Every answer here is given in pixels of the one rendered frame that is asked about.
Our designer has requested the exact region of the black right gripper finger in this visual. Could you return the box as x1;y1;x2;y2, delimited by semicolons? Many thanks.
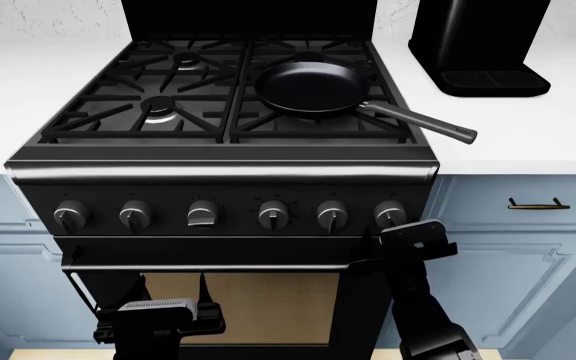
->
361;225;384;250
346;248;387;272

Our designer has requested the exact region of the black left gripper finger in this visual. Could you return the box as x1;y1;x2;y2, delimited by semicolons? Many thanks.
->
115;272;148;312
197;270;216;305

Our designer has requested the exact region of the dark metal stove knob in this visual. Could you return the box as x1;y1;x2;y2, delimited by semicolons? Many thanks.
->
257;199;291;231
52;199;92;234
118;199;153;234
373;199;408;229
186;199;221;228
316;199;349;234

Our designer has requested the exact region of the black gas stove range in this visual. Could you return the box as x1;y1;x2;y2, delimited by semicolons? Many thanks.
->
4;0;441;360

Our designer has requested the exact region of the round gas burner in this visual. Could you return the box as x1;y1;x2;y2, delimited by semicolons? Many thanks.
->
171;51;205;71
140;95;185;124

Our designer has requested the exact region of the oven door with window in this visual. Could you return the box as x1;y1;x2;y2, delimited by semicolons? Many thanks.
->
52;234;394;360

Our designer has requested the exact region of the blue cabinet door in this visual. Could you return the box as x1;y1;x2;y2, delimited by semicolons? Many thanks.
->
407;228;576;357
0;224;100;360

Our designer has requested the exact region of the black frying pan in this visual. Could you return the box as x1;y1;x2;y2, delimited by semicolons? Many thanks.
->
255;60;479;146

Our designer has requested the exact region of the black cast iron grate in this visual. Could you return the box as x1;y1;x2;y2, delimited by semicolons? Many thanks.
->
223;36;419;145
36;36;249;145

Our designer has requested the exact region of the black coffee machine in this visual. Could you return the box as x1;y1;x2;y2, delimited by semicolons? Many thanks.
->
407;0;553;99

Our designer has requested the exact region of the silver oven door handle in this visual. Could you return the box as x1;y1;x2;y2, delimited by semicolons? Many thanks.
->
60;243;369;272

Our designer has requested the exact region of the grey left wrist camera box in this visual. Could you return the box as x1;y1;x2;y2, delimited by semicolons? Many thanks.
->
116;297;200;322

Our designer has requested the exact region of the brass drawer handle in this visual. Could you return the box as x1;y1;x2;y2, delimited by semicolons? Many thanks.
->
507;196;571;210

